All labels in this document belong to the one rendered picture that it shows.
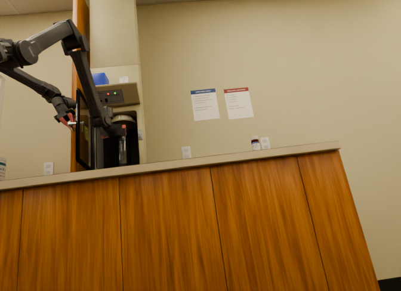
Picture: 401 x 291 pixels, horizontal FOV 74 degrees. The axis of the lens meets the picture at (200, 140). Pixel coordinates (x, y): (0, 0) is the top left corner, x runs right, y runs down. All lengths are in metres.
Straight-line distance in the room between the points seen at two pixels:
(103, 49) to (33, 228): 1.20
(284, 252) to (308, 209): 0.23
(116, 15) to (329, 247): 1.97
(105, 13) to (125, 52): 0.37
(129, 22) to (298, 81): 1.45
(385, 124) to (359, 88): 0.37
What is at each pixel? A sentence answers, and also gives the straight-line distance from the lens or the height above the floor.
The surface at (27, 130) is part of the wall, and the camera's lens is 2.49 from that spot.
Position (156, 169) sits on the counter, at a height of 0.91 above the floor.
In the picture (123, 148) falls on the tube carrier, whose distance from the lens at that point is 1.77.
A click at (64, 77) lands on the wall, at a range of 2.57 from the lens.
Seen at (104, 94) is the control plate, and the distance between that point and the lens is 1.78.
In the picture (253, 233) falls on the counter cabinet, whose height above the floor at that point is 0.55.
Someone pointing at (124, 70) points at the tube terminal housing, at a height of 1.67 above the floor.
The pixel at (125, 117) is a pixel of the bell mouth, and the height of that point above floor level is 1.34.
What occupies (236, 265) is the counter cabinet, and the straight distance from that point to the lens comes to 1.34.
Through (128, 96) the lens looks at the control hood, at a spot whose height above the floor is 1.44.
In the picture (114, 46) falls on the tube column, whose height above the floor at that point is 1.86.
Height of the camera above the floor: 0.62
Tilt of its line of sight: 17 degrees up
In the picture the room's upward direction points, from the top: 8 degrees counter-clockwise
